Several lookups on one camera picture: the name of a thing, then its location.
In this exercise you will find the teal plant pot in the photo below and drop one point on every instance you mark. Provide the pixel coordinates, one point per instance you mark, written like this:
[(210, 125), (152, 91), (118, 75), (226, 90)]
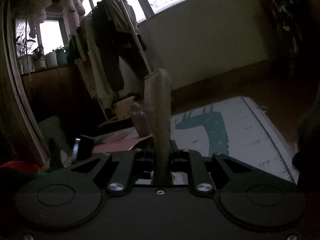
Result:
[(61, 57)]

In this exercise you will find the red cloth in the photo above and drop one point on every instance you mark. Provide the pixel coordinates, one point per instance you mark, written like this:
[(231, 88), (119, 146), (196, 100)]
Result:
[(17, 168)]

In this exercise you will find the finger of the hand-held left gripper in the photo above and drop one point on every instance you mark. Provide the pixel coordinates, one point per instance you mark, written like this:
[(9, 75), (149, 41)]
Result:
[(86, 147)]

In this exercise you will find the beige shopping bag red print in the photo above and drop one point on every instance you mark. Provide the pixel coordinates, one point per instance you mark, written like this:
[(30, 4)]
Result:
[(157, 105)]

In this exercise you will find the pink cardboard box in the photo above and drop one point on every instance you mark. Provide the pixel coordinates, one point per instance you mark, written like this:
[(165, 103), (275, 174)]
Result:
[(112, 145)]

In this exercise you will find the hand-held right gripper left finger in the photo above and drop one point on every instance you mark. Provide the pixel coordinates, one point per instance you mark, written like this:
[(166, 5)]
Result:
[(140, 156)]

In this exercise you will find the animal print play mat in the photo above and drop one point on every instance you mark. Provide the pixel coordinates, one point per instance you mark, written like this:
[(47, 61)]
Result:
[(237, 135)]

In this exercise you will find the pink hanging garment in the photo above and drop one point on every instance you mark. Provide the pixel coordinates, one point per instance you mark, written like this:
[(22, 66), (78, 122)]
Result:
[(72, 2)]

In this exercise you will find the door frame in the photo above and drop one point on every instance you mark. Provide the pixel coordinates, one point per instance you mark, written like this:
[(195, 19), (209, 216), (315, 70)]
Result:
[(15, 80)]

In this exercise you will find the white plant pot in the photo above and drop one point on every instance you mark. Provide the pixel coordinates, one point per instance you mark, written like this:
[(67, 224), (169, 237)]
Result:
[(40, 63), (26, 63), (51, 60)]

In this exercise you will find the floral hanging garment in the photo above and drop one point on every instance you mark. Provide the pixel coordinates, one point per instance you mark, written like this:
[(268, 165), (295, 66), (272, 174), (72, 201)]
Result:
[(282, 5)]

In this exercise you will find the brown cardboard box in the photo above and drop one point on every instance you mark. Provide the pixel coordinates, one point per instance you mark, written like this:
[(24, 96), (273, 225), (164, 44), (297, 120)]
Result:
[(122, 108)]

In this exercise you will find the narrow side window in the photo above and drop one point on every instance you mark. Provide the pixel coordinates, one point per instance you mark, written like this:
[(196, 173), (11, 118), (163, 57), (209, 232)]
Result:
[(50, 35)]

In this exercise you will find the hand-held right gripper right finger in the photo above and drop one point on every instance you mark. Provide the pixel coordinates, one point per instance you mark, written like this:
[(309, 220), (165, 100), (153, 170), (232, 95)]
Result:
[(175, 155)]

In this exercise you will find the green cushion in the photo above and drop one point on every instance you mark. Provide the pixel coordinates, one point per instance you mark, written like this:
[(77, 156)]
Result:
[(55, 132)]

